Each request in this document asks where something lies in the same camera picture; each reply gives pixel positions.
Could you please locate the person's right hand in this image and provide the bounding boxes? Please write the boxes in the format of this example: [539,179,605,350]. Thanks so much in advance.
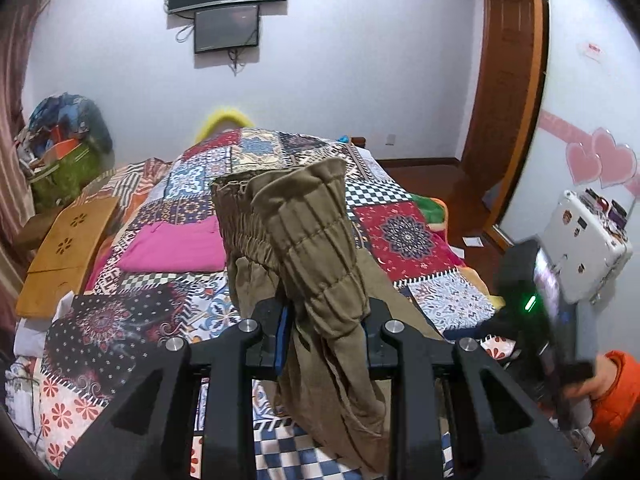
[569,355,621,403]

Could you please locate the yellow curved foam tube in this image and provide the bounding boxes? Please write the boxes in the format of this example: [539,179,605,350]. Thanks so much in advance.
[195,105,254,144]

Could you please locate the small black wall monitor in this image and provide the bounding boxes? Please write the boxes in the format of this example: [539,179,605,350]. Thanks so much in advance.
[193,4,262,55]

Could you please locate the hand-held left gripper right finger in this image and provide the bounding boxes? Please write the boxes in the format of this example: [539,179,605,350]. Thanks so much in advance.
[362,297,586,480]

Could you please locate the green and red fleece blanket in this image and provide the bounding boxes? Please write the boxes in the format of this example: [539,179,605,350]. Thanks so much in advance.
[410,192,452,232]

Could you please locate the wooden lap desk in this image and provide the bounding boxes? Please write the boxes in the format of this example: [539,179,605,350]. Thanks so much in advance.
[15,195,122,319]

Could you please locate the pink folded cloth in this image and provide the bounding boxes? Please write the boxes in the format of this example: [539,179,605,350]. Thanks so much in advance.
[117,222,229,274]

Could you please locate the khaki pants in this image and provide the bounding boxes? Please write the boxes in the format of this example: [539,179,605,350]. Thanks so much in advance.
[210,156,451,475]

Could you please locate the white hard case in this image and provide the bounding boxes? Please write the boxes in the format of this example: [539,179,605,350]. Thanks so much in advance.
[542,187,634,307]

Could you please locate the green fabric bag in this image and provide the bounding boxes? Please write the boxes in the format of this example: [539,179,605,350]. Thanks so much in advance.
[27,140,109,209]

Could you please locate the colourful patchwork blanket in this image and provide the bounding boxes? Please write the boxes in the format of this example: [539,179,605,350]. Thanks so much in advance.
[5,127,518,480]

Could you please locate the pile of colourful clothes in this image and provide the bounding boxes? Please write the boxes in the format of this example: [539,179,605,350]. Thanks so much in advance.
[14,92,114,171]

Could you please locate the wooden stool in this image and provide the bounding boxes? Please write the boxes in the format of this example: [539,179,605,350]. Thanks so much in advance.
[14,204,67,253]

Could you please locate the orange striped quilt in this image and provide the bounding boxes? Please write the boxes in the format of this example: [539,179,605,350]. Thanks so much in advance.
[84,157,174,213]

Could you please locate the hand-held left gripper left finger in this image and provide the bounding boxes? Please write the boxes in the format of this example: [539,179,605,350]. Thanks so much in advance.
[60,302,292,480]

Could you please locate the white bedding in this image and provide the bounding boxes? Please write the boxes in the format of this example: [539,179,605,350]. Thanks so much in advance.
[0,317,53,461]

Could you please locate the brown striped curtain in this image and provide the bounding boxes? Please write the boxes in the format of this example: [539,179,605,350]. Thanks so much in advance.
[0,0,57,266]

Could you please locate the brown wooden door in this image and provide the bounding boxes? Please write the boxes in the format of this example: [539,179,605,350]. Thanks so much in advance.
[457,0,540,192]

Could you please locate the white wardrobe door with hearts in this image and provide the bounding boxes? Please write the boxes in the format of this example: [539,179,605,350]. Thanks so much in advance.
[500,0,640,266]

